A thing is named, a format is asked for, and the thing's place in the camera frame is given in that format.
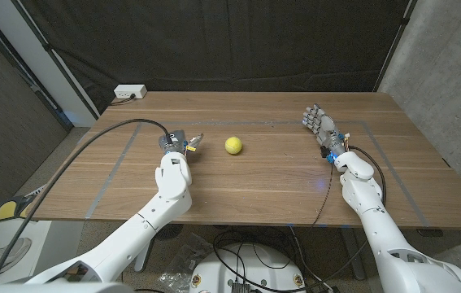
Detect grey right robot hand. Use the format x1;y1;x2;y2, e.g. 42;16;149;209
302;103;347;155

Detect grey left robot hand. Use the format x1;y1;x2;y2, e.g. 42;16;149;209
157;129;205;155

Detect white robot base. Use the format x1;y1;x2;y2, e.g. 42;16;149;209
189;243;307;293

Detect yellow tennis ball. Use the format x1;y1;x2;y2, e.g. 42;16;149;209
224;136;244;155

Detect white power strip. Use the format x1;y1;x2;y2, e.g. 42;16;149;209
113;84;148;100

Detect grey tape outline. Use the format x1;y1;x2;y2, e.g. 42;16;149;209
85;119;430;227

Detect black backdrop curtain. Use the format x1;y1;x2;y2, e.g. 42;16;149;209
18;0;412;116

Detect black backdrop stand pole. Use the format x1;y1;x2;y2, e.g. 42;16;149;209
373;0;419;93
10;0;102;120

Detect clear plastic bag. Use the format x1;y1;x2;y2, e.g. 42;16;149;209
159;234;214;293

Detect white table leg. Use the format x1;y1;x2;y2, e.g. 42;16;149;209
133;238;154;273

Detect grey table leg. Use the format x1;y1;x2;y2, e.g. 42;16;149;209
340;227;366;281

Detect yellow foot pedal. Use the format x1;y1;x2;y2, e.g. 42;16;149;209
0;195;38;224

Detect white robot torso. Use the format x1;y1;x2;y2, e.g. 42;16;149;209
0;282;134;293

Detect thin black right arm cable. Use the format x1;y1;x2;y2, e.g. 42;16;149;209
312;161;334;228

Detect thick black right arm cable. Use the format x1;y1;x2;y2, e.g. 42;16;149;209
327;145;387;282

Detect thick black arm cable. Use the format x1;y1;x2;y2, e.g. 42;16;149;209
327;145;387;282
0;117;173;284

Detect black power strip cord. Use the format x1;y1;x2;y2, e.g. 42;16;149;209
110;94;137;107

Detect black floor cables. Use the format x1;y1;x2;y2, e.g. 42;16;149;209
212;227;337;293

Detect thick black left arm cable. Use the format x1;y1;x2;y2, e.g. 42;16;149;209
0;117;173;284

